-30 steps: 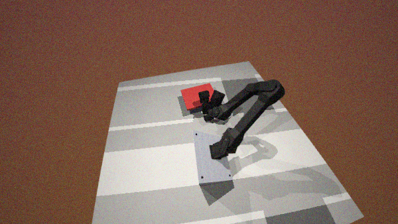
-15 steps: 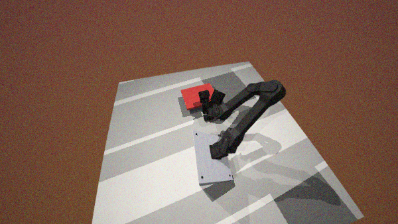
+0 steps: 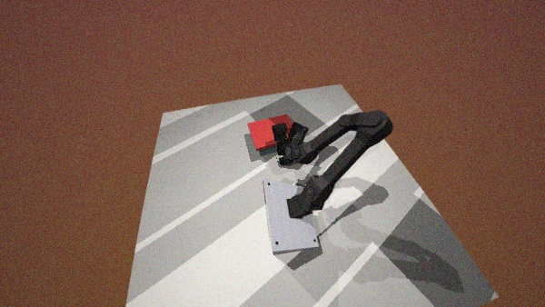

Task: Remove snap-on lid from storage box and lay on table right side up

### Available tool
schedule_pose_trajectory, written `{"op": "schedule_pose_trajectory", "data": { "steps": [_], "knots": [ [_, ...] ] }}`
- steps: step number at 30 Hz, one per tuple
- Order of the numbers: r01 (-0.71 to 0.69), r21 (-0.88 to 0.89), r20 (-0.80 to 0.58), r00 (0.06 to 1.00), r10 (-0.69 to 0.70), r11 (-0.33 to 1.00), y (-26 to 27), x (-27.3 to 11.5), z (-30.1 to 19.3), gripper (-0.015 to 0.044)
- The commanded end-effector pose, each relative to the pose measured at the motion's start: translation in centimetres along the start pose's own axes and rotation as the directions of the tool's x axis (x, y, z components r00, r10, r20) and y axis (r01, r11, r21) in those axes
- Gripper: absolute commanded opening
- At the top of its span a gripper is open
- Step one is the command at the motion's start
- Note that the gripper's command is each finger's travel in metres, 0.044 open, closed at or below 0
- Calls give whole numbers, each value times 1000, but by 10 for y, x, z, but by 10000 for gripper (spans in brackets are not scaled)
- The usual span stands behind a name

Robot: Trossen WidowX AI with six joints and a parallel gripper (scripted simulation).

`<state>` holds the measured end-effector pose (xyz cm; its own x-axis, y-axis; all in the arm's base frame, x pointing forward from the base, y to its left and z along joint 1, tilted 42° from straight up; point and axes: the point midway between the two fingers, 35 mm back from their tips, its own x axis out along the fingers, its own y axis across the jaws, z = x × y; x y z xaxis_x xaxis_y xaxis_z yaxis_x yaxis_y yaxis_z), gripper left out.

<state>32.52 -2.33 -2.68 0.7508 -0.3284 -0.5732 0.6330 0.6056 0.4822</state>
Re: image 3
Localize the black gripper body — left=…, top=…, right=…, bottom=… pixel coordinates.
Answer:
left=272, top=123, right=292, bottom=165

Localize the red lid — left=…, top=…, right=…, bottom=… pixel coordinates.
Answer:
left=248, top=114, right=293, bottom=151

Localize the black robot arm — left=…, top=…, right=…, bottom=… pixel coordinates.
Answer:
left=282, top=110, right=392, bottom=219

